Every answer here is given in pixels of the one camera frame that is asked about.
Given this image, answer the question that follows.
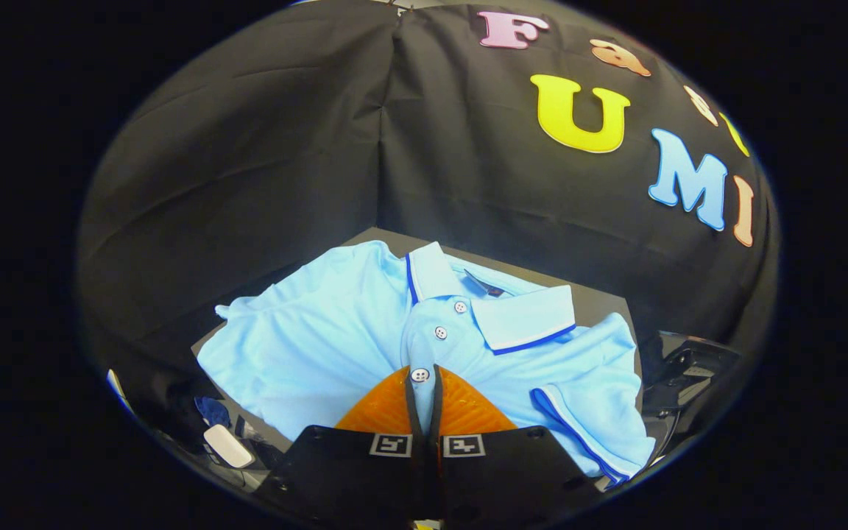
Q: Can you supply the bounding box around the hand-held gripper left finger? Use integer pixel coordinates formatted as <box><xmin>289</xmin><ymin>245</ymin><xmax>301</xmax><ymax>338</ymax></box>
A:
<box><xmin>258</xmin><ymin>366</ymin><xmax>428</xmax><ymax>527</ymax></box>

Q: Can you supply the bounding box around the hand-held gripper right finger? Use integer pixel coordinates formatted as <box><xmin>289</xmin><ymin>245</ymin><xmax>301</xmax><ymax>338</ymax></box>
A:
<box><xmin>431</xmin><ymin>364</ymin><xmax>605</xmax><ymax>527</ymax></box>

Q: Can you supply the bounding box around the light blue polo shirt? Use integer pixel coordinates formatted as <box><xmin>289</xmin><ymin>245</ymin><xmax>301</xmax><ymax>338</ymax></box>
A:
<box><xmin>196</xmin><ymin>241</ymin><xmax>657</xmax><ymax>490</ymax></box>

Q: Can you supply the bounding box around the grey washing machine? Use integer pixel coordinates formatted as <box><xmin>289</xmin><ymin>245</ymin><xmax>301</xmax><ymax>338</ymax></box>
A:
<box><xmin>641</xmin><ymin>397</ymin><xmax>712</xmax><ymax>464</ymax></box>

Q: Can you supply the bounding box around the dark washing machine lid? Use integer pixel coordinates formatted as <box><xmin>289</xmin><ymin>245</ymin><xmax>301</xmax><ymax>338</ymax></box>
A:
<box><xmin>645</xmin><ymin>331</ymin><xmax>743</xmax><ymax>413</ymax></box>

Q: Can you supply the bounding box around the grey cabinet with dark top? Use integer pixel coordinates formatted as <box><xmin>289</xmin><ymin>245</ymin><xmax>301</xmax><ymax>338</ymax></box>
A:
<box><xmin>188</xmin><ymin>227</ymin><xmax>644</xmax><ymax>457</ymax></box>

